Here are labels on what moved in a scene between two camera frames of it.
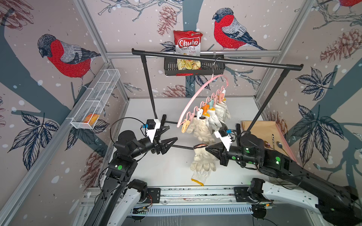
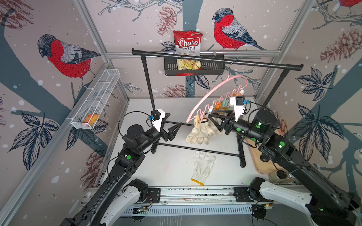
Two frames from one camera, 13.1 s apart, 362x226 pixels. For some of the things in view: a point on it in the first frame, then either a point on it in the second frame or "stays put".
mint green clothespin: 211,103 → 225,102
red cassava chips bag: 187,43 stays put
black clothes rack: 287,67 stays put
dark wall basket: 208,67 stays put
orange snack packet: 91,119 stays put
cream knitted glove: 203,160 → 201,134
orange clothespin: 205,108 → 218,106
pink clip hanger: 217,97 → 234,92
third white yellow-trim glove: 201,170 stays put
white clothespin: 200,113 → 242,91
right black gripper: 219,149 → 228,122
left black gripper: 159,148 → 170,135
